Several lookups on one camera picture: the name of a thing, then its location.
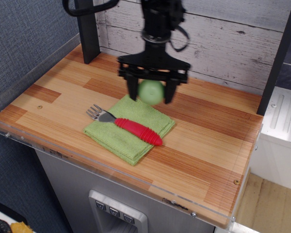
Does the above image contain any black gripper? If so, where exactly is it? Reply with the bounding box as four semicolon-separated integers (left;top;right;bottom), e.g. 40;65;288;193
118;41;191;104

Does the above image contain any green ball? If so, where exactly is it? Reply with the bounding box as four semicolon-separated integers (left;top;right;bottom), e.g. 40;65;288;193
138;80;164;105

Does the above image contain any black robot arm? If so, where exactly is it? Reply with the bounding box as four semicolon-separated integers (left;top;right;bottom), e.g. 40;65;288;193
118;0;191;104

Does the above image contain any green folded towel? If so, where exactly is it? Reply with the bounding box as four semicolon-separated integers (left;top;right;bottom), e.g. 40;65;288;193
83;95;175;166

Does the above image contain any white wood backboard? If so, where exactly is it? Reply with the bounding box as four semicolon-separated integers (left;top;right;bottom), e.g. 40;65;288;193
96;0;291;95

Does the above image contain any grey toy fridge cabinet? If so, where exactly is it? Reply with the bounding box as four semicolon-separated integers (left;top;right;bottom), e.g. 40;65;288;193
36;150;215;233

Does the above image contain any silver dispenser panel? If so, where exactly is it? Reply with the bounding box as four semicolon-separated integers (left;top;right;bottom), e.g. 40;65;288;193
88;190;148;233

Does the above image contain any white toy sink counter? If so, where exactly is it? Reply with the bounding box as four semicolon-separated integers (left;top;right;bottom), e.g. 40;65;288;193
249;87;291;189

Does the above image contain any yellow object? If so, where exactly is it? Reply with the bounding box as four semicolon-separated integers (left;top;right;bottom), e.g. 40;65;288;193
10;222;34;233

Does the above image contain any red handled fork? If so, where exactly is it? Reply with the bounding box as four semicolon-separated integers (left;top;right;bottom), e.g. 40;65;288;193
86;104;162;146

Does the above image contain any black left post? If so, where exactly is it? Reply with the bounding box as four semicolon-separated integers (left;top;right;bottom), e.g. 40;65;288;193
77;13;100;64

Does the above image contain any black post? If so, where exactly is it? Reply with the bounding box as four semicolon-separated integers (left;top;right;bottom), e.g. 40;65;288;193
77;13;100;64
257;12;291;116

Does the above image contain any black cable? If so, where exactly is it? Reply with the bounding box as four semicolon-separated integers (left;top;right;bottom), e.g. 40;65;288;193
62;0;119;17

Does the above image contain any black right post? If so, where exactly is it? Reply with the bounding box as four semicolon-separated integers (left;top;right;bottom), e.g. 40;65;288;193
257;12;291;116

